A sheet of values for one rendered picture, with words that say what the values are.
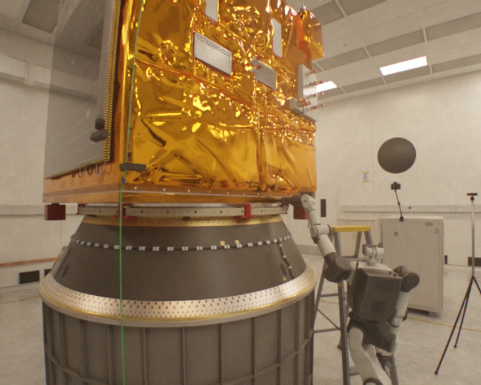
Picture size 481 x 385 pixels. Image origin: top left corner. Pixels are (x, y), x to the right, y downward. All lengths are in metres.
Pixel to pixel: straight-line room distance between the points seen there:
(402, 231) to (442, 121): 4.87
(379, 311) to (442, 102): 7.91
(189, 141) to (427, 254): 4.11
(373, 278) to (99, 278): 1.52
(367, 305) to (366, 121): 8.03
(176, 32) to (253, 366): 1.87
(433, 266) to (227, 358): 3.81
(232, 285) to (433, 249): 3.75
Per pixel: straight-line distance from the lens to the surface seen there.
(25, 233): 6.70
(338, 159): 9.39
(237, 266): 1.58
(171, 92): 1.48
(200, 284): 1.50
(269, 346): 1.74
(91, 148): 1.50
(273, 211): 1.91
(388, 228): 4.85
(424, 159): 8.86
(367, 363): 2.01
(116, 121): 1.37
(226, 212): 1.62
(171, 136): 1.39
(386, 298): 1.74
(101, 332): 1.67
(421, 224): 4.78
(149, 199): 1.34
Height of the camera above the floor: 1.73
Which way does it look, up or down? 3 degrees up
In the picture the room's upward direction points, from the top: straight up
